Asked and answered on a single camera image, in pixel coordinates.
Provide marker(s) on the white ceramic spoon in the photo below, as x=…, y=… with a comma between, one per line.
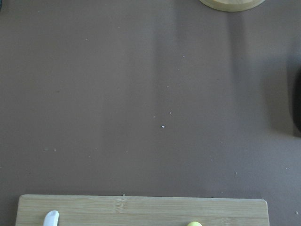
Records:
x=51, y=218

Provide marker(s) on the yellow plastic knife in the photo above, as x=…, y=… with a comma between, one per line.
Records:
x=194, y=223

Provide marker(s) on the wooden cutting board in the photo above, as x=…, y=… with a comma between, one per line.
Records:
x=85, y=210

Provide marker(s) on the wooden mug tree stand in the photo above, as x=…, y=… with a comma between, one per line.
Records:
x=232, y=5

